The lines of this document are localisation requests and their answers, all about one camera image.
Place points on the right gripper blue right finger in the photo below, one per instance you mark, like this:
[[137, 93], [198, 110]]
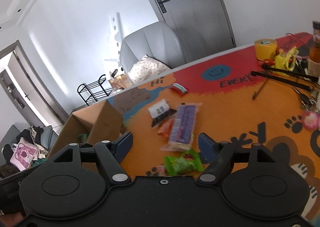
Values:
[[208, 147]]

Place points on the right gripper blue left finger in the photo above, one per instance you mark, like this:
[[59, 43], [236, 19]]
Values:
[[121, 146]]

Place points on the black white sesame cake packet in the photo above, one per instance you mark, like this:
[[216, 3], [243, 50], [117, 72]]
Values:
[[160, 111]]

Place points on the green candy packet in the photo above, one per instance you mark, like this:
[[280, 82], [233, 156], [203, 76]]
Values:
[[187, 162]]

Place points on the brown cardboard box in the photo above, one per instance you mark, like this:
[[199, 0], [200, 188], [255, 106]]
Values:
[[100, 121]]

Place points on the purple wafer packet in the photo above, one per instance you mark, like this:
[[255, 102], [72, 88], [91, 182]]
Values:
[[182, 133]]

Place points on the green snack packet left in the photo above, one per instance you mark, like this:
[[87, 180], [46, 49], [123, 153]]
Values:
[[82, 138]]

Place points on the orange small snack packet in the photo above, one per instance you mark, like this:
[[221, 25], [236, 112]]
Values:
[[165, 128]]

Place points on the black shoe rack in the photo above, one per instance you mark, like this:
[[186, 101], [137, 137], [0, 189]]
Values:
[[95, 91]]

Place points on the brown paper bag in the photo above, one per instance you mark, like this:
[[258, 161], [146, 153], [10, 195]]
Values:
[[120, 82]]

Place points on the red white small snack packet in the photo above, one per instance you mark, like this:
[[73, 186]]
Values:
[[178, 89]]

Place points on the colourful cartoon table mat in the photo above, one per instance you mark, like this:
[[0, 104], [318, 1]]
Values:
[[224, 86]]

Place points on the white dotted pillow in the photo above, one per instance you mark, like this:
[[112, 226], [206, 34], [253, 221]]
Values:
[[145, 68]]

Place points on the pile of clothes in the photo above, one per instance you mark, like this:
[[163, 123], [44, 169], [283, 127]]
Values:
[[24, 149]]

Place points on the white perforated board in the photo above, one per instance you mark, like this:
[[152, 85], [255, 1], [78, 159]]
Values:
[[116, 32]]

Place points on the grey armchair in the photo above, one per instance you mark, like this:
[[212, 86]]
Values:
[[157, 41]]

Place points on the yellow tape roll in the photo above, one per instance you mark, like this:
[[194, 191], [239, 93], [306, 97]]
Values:
[[265, 49]]

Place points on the white paper towel roll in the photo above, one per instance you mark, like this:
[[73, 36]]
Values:
[[318, 102]]

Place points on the brown glass sauce bottle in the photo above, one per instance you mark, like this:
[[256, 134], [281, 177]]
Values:
[[314, 55]]

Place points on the grey door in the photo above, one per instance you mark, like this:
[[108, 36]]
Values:
[[202, 26]]

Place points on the pink fluffy keychain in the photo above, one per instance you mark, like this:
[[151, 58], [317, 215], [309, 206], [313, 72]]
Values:
[[310, 120]]

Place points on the black door handle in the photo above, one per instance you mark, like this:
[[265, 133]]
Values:
[[161, 5]]

